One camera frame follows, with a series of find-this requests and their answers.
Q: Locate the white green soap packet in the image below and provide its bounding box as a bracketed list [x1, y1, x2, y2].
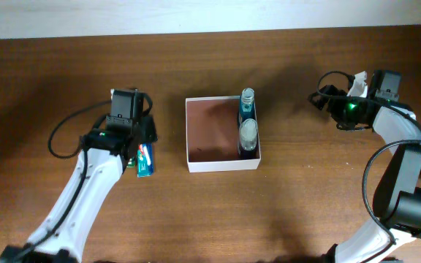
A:
[126, 157, 137, 168]

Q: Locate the blue green toothbrush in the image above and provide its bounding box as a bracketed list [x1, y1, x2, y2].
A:
[142, 144, 151, 165]

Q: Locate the blue disposable razor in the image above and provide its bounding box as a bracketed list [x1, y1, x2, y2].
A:
[148, 143, 155, 175]

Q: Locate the dark blue soap bottle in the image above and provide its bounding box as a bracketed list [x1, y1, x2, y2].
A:
[238, 118, 258, 159]

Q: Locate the red white Colgate toothpaste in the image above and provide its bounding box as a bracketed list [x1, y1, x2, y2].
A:
[137, 144, 151, 178]

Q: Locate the right black cable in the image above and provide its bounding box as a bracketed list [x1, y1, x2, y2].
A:
[316, 70, 421, 245]

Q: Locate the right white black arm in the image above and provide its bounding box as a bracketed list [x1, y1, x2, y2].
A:
[308, 69, 421, 262]

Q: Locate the teal Listerine mouthwash bottle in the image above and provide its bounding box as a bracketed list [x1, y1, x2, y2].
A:
[238, 88, 255, 125]

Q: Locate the white square cardboard box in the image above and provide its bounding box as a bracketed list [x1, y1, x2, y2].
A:
[185, 96, 262, 173]

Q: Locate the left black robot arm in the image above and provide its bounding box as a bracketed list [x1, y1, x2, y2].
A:
[0, 88, 158, 262]

